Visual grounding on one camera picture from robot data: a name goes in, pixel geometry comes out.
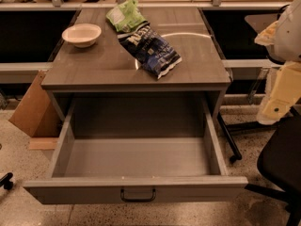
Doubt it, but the brown cardboard box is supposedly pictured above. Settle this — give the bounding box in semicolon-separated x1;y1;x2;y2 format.
9;71;60;137

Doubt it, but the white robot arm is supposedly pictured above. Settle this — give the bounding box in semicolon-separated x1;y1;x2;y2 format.
254;0;301;125

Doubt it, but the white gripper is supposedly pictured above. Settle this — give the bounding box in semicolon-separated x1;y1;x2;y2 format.
256;61;301;125

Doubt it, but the grey drawer cabinet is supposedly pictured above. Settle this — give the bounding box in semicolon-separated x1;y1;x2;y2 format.
42;7;230;114

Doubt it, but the blue chip bag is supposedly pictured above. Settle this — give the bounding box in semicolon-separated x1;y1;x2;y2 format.
118;23;182;79

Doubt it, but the black office chair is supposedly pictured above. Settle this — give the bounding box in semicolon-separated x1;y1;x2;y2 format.
246;116;301;226

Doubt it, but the white bowl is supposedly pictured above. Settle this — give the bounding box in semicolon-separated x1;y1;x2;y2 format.
62;24;102;48

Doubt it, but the green chip bag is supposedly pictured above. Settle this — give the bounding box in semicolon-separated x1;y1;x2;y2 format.
106;0;147;33

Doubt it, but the black caster leg left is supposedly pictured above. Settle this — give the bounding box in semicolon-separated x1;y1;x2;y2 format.
0;172;13;190

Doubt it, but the black table leg with caster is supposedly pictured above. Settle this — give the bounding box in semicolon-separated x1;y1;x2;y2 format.
217;113;242;163

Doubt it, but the black drawer handle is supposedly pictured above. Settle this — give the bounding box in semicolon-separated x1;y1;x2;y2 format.
120;189;156;202

